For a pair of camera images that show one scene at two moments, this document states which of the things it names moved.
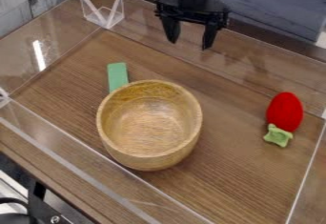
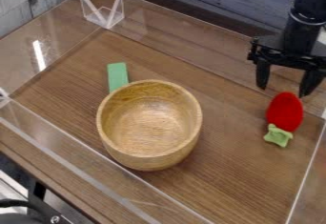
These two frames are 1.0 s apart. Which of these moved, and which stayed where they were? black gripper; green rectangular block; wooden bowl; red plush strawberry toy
Moved: black gripper
Stayed: red plush strawberry toy; green rectangular block; wooden bowl
